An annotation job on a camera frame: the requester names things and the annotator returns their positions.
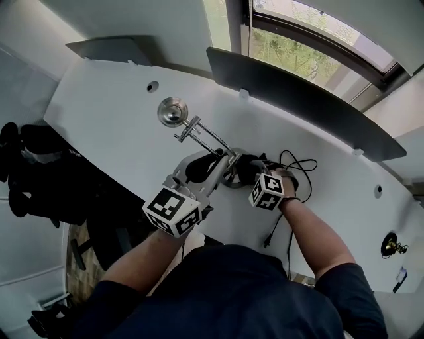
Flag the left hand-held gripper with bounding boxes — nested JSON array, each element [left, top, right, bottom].
[[142, 150, 240, 238]]

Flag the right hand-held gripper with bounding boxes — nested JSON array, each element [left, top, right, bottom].
[[248, 173, 286, 211]]

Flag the silver desk lamp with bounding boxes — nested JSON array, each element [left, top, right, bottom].
[[157, 95, 248, 191]]

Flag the person's right forearm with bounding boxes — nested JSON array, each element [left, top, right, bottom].
[[276, 197, 357, 279]]

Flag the person's left forearm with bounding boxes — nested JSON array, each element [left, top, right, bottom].
[[102, 228, 187, 294]]

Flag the black divider panel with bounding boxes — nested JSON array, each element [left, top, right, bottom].
[[205, 46, 407, 163]]

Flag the dark grey panel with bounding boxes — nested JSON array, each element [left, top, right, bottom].
[[65, 35, 166, 66]]

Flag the person's right hand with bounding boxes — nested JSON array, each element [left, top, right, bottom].
[[271, 168, 297, 200]]

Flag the person's dark blue shirt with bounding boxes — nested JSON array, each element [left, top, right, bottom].
[[62, 244, 389, 339]]

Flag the black office chair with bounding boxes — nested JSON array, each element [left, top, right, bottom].
[[0, 121, 146, 275]]

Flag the wide grey roller blind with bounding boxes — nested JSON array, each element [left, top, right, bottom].
[[79, 0, 213, 71]]

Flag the narrow grey roller blind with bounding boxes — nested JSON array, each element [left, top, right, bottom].
[[291, 0, 419, 77]]

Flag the black power cable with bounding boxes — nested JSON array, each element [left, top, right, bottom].
[[263, 149, 319, 281]]

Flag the blind pull cord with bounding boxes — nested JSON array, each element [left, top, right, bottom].
[[246, 0, 254, 57]]

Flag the dark window frame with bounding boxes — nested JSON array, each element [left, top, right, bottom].
[[227, 0, 409, 92]]

